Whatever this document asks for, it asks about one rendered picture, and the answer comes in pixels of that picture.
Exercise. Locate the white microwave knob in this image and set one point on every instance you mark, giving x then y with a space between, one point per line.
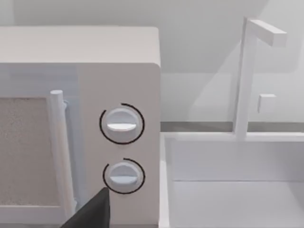
121 123
124 175

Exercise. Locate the white sink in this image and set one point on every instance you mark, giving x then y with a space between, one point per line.
228 180

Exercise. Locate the pale microwave oven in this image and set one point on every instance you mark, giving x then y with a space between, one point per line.
133 83

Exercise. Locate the tall white tap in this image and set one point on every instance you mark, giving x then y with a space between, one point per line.
244 78

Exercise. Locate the microwave oven door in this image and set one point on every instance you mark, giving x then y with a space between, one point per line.
23 147

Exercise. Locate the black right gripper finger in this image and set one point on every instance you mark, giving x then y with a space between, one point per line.
95 210

